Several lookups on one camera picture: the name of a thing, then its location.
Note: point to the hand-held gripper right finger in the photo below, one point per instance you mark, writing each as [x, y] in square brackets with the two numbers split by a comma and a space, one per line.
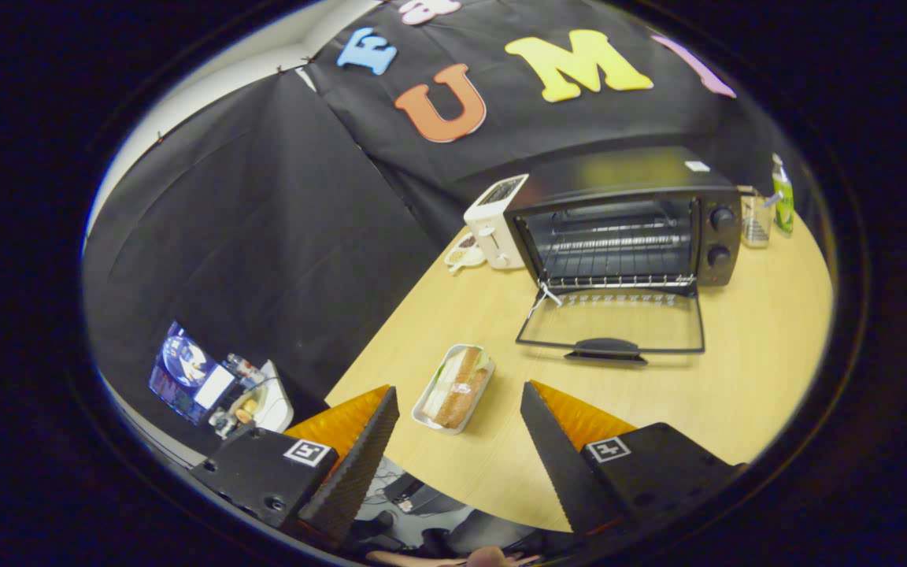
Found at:
[571, 480]

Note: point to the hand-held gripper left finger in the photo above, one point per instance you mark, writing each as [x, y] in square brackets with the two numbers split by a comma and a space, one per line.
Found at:
[351, 476]

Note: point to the white bread lettuce sandwich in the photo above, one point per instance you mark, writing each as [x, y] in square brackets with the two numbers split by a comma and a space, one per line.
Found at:
[457, 390]

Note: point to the black toaster oven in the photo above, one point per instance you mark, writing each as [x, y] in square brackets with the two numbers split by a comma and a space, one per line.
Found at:
[619, 169]

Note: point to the white pop-up toaster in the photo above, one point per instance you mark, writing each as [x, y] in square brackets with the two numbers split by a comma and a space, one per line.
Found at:
[489, 224]

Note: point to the white rectangular tray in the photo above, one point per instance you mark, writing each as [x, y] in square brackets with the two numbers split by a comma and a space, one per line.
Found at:
[420, 409]

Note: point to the white plastic container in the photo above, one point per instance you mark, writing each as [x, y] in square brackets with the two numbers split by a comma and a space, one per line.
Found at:
[276, 409]

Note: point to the small white patterned cup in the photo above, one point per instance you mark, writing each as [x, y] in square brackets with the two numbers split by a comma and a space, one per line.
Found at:
[465, 253]

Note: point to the green drink bottle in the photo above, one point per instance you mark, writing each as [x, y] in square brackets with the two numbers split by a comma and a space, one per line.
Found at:
[782, 197]

